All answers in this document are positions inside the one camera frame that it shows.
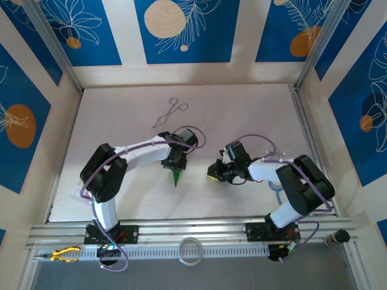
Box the green paper sheet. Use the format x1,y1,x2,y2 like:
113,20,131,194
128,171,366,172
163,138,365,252
171,168,184,189

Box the pink item in clear bag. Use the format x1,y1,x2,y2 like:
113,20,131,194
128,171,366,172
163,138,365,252
72,188,91,202

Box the spice bottle with black cap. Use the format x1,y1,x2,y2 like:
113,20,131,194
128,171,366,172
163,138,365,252
324,229,351,247

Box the metal wire tongs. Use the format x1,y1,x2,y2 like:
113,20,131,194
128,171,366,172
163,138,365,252
151,97,189,130

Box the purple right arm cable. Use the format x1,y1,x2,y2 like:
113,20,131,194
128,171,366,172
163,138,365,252
237,134,333,263

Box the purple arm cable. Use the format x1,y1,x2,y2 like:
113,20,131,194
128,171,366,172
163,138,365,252
80,125,208,272
237,134,333,263

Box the long aluminium frame rail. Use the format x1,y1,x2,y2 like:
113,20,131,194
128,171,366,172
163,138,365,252
25,214,359,250

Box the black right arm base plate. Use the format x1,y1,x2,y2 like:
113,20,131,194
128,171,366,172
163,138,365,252
245,222,302,242

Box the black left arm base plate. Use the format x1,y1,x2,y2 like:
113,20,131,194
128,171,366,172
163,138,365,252
83,224,140,245

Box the white tape ring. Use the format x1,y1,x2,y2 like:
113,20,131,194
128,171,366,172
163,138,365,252
177,237,201,266

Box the aluminium table side rail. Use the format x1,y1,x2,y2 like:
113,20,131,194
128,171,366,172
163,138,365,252
44,90,84,225
290,84,339,218

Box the white slotted cable duct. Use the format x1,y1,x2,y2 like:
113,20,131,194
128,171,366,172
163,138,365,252
33,243,270,262

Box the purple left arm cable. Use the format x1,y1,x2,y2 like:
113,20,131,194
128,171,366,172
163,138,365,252
80,125,208,272

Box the yellow-handled pliers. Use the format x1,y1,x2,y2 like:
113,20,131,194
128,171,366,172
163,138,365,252
32,246,82,263

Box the aluminium frame post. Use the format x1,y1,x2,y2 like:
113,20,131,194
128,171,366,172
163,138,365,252
21,0,85,94
293,0,354,92

